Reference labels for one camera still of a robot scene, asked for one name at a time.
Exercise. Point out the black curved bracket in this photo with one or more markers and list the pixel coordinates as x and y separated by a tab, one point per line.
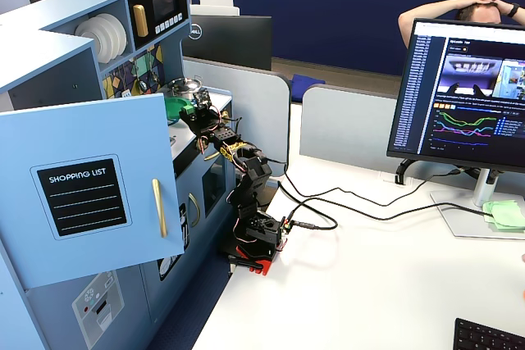
404	169

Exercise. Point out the green cloth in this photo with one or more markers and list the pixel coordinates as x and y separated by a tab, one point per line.
506	214

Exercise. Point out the black wrist watch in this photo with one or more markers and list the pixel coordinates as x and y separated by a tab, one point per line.
513	10

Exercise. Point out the steel pot lid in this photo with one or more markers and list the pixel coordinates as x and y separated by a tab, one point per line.
186	83

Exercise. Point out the large monitor showing graphs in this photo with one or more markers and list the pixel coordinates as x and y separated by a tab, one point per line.
451	79

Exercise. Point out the person's left forearm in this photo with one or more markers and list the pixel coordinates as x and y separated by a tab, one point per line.
521	17

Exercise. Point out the black keyboard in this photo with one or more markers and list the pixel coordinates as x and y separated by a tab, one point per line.
488	337

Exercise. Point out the metal toy ladle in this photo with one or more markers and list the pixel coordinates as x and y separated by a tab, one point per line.
142	86

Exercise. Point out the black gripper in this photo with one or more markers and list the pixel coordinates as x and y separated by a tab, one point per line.
193	121

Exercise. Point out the blue fabric object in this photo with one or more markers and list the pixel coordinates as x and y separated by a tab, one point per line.
307	80

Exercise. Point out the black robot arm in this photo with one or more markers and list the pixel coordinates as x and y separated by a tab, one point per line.
252	178

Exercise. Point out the black toy microwave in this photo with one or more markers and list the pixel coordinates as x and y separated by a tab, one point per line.
168	1

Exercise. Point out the grey desk partition panel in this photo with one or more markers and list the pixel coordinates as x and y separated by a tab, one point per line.
254	100
344	120

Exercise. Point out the blue shopping list fridge door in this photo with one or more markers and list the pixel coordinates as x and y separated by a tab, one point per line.
123	141

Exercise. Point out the blue toy oven door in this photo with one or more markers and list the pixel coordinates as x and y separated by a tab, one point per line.
213	235

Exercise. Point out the white monitor back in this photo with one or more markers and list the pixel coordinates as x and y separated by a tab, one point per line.
213	10

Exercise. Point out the green bowl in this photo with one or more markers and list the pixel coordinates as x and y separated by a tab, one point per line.
188	110

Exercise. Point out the person's right forearm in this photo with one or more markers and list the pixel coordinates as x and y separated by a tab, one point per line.
430	7

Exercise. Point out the small metal toy spoon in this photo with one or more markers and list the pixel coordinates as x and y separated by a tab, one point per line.
155	78

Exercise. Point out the metal slotted toy spatula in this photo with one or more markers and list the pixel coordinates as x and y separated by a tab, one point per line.
126	94

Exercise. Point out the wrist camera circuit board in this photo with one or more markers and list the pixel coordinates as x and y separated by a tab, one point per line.
202	98

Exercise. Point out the green printed container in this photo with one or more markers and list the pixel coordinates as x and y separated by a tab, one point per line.
174	121

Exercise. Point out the blue water dispenser fridge door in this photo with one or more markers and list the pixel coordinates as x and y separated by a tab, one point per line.
49	317

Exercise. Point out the gold stove knob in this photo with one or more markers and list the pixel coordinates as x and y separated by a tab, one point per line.
225	114

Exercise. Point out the red robot base mount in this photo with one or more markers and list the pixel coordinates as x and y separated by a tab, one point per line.
268	266

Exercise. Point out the man's head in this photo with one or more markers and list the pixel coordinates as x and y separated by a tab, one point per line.
480	14

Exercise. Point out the silver monitor stand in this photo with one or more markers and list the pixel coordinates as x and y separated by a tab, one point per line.
482	190

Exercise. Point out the blue toy play kitchen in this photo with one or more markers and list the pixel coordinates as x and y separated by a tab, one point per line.
61	42

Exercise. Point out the person's left hand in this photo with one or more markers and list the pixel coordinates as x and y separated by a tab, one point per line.
501	3

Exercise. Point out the black table clamp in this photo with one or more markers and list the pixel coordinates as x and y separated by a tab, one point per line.
242	260

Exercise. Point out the white toy plate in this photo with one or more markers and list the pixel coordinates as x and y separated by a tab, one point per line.
123	36
92	40
114	36

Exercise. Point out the black dell monitor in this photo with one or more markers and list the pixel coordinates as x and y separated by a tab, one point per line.
234	42

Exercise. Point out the steel toy cooking pot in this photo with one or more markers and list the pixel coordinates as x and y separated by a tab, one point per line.
180	92

